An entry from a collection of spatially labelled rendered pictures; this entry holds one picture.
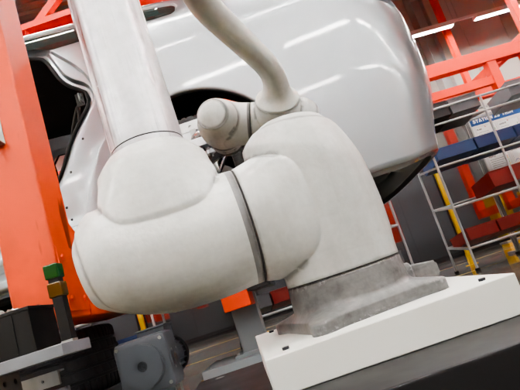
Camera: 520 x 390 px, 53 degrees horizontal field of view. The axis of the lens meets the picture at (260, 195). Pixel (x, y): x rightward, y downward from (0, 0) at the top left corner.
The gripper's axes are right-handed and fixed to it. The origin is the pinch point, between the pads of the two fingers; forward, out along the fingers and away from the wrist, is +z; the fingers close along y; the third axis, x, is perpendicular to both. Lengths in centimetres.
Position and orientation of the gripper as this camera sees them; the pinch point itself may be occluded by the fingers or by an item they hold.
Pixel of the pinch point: (237, 158)
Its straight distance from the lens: 158.5
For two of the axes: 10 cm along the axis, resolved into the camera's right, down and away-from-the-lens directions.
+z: 0.9, 1.8, 9.8
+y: 9.5, -3.1, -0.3
